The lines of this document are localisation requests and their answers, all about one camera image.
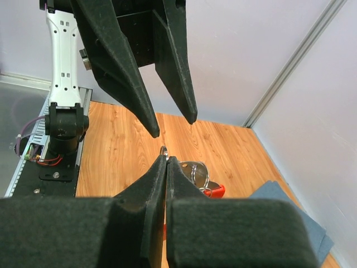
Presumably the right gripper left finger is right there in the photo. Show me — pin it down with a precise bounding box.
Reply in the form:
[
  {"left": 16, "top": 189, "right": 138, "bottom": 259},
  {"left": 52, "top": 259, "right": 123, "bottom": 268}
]
[{"left": 1, "top": 156, "right": 167, "bottom": 267}]

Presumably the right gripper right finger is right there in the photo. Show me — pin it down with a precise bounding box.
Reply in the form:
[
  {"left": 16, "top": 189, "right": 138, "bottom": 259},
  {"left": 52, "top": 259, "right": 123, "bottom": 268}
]
[{"left": 163, "top": 156, "right": 320, "bottom": 268}]

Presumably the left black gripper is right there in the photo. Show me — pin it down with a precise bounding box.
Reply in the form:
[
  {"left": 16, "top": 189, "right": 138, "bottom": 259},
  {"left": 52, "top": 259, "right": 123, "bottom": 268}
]
[{"left": 70, "top": 1, "right": 197, "bottom": 138}]

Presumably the metal key organizer red handle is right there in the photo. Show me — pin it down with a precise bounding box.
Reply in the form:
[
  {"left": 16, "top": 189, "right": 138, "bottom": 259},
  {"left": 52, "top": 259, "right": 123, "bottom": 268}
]
[{"left": 159, "top": 145, "right": 226, "bottom": 199}]

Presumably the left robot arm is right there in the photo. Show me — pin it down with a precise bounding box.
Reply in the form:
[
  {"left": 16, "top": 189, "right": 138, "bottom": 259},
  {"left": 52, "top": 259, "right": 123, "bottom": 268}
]
[{"left": 40, "top": 1, "right": 197, "bottom": 155}]

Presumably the folded blue cloth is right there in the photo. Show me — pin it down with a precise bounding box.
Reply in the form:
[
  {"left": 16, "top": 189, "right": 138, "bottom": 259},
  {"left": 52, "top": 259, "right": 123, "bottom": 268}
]
[{"left": 248, "top": 180, "right": 335, "bottom": 268}]

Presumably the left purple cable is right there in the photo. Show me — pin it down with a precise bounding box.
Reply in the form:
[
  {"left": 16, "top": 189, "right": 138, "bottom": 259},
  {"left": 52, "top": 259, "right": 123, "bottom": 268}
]
[{"left": 13, "top": 116, "right": 47, "bottom": 156}]

